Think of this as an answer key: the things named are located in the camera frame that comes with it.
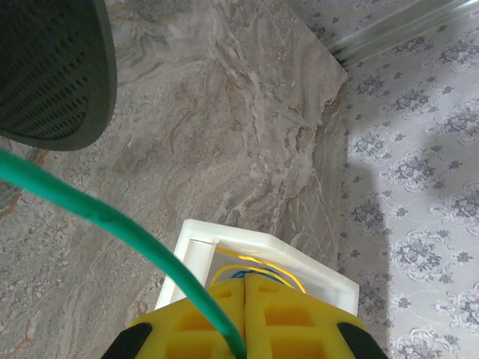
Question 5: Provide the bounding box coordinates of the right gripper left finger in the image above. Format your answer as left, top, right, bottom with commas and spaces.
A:
108, 278, 246, 359

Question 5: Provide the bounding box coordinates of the yellow cable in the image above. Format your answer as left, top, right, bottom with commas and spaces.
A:
211, 246, 308, 296

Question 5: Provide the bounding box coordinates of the blue cable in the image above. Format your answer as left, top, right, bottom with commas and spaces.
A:
230, 267, 285, 285

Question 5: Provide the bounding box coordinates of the aluminium upright frame post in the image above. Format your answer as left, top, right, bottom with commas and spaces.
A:
329, 0, 479, 70

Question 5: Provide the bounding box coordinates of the white plastic bin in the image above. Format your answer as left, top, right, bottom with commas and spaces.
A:
155, 218, 360, 326

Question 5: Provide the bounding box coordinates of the green cable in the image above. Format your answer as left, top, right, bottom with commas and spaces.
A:
0, 147, 250, 358

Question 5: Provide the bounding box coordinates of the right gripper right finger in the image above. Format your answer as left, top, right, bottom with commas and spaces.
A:
245, 274, 390, 359

